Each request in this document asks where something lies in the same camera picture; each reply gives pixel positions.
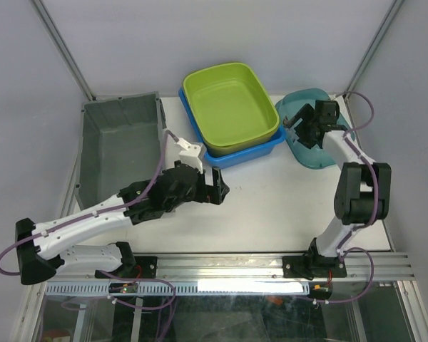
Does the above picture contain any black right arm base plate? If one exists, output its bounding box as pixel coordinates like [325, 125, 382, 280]
[282, 255, 347, 280]

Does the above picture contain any grey plastic storage bin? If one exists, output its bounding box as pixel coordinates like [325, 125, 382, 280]
[76, 92, 166, 209]

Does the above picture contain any aluminium mounting rail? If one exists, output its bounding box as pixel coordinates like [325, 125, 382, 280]
[49, 252, 416, 282]

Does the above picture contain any teal translucent plastic tray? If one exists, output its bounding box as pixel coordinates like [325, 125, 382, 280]
[275, 88, 350, 170]

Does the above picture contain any lime green plastic tub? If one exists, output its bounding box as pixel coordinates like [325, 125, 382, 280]
[183, 62, 280, 146]

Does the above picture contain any olive green slotted basket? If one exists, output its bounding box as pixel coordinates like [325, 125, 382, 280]
[204, 130, 280, 157]

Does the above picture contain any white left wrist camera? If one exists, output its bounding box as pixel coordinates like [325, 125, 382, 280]
[175, 138, 206, 173]

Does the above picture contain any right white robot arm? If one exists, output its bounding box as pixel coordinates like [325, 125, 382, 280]
[282, 100, 392, 280]

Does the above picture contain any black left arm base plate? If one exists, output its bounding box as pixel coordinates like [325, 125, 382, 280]
[110, 256, 158, 279]

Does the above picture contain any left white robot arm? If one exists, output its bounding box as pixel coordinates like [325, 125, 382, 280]
[15, 161, 230, 285]

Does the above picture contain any white slotted cable duct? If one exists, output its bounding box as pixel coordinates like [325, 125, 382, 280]
[46, 279, 310, 296]

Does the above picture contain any blue plastic tub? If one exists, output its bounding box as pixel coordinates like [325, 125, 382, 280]
[178, 87, 286, 169]

